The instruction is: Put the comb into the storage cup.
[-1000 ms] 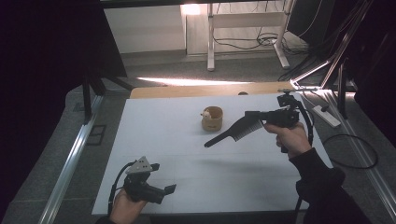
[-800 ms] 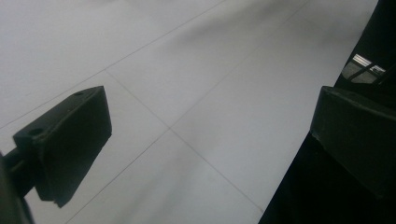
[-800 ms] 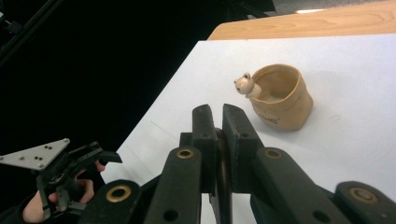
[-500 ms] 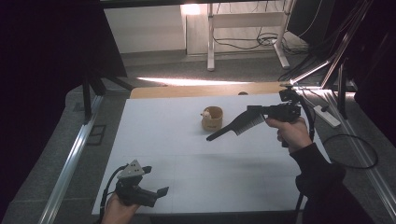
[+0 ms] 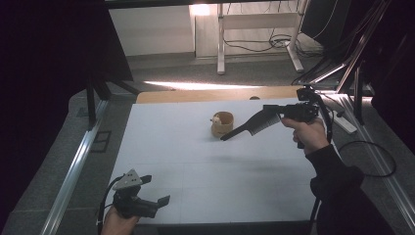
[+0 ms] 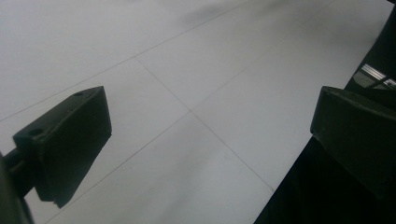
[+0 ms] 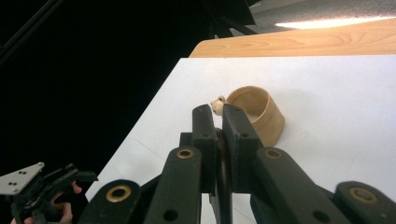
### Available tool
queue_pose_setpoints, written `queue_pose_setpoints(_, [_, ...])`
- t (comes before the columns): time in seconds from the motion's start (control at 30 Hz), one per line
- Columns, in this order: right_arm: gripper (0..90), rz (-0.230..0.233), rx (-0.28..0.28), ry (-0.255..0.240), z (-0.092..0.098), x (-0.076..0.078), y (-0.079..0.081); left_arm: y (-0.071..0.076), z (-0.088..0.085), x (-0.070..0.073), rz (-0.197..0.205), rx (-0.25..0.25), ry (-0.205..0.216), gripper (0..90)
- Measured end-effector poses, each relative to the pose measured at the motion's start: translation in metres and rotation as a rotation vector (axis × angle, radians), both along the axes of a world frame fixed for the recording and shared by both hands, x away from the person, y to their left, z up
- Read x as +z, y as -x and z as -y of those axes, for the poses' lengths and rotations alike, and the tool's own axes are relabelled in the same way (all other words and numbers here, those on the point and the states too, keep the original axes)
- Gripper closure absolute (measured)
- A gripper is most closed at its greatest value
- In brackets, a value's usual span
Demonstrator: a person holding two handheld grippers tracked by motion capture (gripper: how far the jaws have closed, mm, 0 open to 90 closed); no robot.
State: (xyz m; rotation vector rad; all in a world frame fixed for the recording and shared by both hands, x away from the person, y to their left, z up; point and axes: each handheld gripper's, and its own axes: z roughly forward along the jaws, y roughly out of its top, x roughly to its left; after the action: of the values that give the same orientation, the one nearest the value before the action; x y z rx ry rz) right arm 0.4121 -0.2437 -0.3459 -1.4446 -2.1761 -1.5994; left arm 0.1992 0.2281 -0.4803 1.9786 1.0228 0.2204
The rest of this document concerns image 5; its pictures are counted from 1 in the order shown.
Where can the silver metal stand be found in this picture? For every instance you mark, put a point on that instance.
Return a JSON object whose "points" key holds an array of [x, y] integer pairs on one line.
{"points": [[352, 55]]}

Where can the dark floor socket plate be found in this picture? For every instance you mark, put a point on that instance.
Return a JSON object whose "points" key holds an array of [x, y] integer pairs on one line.
{"points": [[101, 141]]}

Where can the white power strip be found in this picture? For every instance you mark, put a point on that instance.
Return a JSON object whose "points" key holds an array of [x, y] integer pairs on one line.
{"points": [[346, 125]]}

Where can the wooden cup with small figure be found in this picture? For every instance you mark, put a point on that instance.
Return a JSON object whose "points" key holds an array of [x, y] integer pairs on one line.
{"points": [[225, 129]]}

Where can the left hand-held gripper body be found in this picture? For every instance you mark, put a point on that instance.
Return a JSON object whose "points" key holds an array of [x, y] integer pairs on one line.
{"points": [[133, 204]]}

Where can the dark curtain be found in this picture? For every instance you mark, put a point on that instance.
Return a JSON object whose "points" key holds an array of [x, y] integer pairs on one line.
{"points": [[398, 81], [49, 65]]}

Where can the aluminium floor rail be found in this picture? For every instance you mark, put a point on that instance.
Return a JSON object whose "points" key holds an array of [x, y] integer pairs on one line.
{"points": [[388, 186], [76, 169]]}

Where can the black metal stand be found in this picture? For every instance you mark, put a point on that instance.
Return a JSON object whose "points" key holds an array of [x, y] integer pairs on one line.
{"points": [[93, 98]]}

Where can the black upright post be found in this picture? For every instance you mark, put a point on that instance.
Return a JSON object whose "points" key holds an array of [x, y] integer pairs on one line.
{"points": [[359, 98]]}

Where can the wooden table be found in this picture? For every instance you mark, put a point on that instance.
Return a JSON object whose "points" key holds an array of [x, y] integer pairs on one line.
{"points": [[195, 95]]}

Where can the black plug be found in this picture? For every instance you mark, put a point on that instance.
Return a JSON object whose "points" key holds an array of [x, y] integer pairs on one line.
{"points": [[340, 114]]}

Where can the white table mat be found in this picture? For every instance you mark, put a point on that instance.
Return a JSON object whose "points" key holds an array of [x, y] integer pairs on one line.
{"points": [[163, 147]]}

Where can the black comb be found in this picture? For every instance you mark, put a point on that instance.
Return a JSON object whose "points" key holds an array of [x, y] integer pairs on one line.
{"points": [[253, 125]]}

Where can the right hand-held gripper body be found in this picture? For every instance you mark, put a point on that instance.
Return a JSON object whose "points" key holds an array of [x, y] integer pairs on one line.
{"points": [[303, 109]]}

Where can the person's left hand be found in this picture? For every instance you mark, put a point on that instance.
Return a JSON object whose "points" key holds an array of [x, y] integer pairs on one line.
{"points": [[117, 225]]}

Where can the white desk frame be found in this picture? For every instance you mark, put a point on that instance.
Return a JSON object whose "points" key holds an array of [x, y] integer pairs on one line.
{"points": [[261, 20]]}

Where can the person's right hand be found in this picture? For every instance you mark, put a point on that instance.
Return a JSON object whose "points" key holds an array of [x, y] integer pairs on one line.
{"points": [[310, 135]]}

